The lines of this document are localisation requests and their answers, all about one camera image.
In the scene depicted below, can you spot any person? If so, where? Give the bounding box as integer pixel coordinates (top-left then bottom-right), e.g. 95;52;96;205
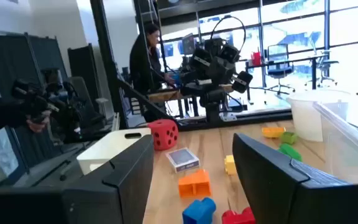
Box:
129;22;176;94

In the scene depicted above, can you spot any black frame post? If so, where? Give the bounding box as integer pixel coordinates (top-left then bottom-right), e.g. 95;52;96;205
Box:
89;0;130;130

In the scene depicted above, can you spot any person's hand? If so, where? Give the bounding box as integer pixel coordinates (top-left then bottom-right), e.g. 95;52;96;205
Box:
26;110;52;134

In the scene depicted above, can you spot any black partition panel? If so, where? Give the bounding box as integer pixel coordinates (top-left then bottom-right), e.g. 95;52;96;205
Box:
68;43;104;113
0;32;71;156

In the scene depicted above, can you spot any red foam die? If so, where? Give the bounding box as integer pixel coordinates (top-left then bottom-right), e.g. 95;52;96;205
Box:
147;119;179;151

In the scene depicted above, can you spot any blue playing card deck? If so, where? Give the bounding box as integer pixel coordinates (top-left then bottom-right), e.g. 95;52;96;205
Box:
165;147;201;173

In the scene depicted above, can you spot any computer monitor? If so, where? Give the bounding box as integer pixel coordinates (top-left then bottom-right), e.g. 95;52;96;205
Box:
181;33;197;56

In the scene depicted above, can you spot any white plastic bucket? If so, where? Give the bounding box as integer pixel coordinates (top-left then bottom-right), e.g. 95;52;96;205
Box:
286;89;351;142

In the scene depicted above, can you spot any black frame brace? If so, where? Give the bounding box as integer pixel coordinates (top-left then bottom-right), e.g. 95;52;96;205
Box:
116;77;180;125

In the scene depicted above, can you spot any large orange plastic block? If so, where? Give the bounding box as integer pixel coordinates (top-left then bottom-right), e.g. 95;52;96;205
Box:
178;169;212;198

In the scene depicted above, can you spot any red desk object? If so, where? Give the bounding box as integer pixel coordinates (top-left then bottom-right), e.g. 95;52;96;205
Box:
250;51;262;67

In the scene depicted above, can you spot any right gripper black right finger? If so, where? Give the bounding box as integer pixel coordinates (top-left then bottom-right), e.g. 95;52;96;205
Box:
232;133;358;224

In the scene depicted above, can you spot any clear plastic bin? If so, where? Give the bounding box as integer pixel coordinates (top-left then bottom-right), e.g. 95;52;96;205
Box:
313;101;358;185

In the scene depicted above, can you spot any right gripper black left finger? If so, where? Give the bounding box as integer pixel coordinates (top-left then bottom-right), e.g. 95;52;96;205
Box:
0;133;155;224

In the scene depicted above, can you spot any orange-yellow plastic block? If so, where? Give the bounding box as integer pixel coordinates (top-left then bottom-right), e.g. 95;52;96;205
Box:
262;126;287;139

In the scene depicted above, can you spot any blue plastic block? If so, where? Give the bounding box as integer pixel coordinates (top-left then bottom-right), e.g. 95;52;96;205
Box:
182;197;217;224

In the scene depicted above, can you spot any yellow-orange block with stud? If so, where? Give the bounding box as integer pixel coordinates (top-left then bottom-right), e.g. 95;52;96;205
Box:
224;154;238;176

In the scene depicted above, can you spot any black desk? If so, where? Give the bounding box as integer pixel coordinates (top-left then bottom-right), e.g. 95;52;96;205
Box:
246;54;329;100

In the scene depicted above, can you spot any white plastic bin with handle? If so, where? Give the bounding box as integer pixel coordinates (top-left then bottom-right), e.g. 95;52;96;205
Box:
76;127;152;175

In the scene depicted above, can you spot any black office chair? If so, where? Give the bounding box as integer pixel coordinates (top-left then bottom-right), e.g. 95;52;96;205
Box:
264;43;296;96
305;39;340;88

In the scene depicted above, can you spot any light green plastic block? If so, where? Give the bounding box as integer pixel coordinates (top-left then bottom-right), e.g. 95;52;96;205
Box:
280;131;298;146

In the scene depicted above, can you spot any black frame base rail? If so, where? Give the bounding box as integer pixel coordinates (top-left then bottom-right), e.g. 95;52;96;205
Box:
178;111;293;131

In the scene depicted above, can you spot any small red plastic block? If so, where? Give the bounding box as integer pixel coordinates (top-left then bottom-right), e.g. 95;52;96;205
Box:
221;207;256;224

